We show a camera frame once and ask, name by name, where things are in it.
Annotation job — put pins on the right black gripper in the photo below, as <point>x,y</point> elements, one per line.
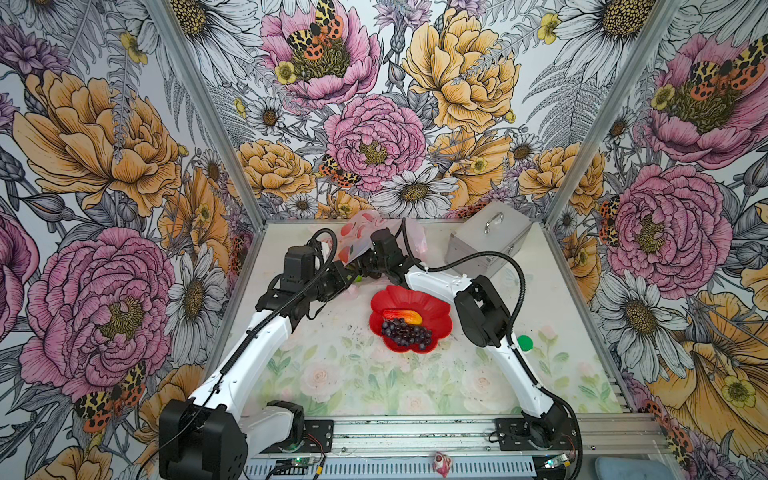
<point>363,269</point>

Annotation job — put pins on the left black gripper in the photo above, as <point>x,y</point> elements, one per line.
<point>340,271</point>

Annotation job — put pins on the pink plastic bag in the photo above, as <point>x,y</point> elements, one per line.
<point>369,246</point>

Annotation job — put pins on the dark purple grapes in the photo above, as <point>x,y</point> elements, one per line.
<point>407,335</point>

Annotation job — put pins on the red flower-shaped plate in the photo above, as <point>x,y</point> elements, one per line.
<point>436,314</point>

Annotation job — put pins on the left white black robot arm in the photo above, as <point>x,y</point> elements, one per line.
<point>208,436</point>

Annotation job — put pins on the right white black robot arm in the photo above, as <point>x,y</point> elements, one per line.
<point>488,323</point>

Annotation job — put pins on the silver metal box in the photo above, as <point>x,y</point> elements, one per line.
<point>496,227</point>

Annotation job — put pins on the white bottle green cap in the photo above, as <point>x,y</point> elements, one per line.
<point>525,343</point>

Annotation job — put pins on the small pink red object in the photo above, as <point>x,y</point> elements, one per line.
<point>442,464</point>

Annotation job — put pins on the green circuit board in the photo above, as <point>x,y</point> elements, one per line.
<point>559,461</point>

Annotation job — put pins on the blue grey cloth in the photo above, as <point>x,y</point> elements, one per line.
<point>613,468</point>

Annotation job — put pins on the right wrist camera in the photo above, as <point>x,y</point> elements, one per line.
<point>384,243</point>

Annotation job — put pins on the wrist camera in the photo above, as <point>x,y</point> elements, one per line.
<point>300,265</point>
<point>384,243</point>

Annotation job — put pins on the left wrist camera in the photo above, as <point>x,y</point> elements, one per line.
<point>300,265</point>

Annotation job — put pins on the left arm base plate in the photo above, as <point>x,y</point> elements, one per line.
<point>318,433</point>

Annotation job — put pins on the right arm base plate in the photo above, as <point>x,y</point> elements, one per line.
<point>512,434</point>

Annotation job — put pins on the aluminium front rail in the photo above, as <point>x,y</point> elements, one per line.
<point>412,436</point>

